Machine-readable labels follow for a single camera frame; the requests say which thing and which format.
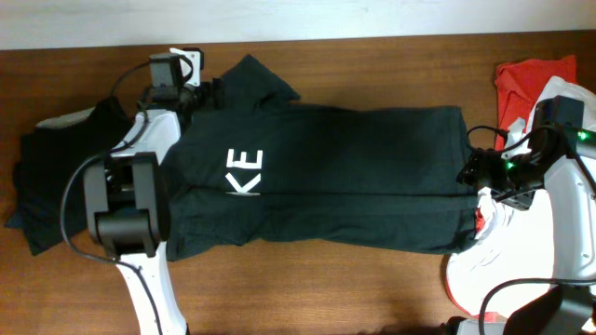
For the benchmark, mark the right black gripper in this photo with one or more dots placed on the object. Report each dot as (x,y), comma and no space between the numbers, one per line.
(480,167)

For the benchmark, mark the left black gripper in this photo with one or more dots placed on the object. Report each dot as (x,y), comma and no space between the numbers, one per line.
(209,92)

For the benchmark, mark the black Nike t-shirt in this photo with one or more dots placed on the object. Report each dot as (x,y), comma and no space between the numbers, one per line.
(259,164)

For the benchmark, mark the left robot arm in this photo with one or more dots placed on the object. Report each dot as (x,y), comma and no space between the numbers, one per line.
(126,202)

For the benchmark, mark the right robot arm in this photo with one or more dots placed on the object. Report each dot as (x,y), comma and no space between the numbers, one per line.
(560,161)

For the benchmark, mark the folded black clothes stack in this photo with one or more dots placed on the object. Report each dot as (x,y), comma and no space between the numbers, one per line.
(48,158)

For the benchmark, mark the white t-shirt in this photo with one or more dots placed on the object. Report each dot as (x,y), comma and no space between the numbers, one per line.
(511,243)

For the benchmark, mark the red t-shirt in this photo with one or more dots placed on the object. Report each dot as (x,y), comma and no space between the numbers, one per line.
(519,84)

